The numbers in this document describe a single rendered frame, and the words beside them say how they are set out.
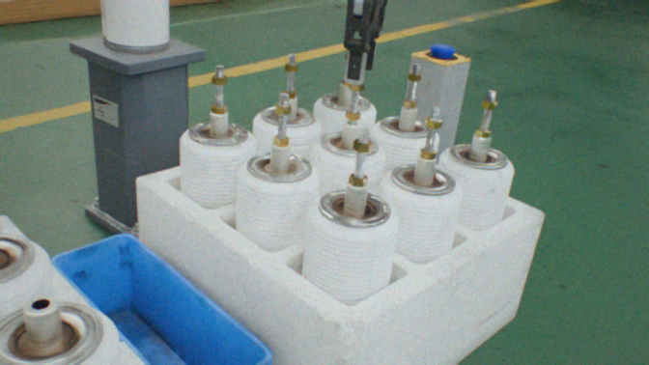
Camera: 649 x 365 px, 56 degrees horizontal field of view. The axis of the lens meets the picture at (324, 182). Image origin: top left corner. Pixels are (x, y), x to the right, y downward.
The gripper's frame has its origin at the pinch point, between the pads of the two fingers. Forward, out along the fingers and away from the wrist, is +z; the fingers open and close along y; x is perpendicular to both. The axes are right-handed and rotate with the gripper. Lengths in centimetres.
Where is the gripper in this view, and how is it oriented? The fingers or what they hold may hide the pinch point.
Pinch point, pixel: (360, 65)
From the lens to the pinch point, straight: 75.4
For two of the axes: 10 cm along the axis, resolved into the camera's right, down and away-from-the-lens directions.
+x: -9.7, -1.9, 1.7
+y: 2.4, -4.1, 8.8
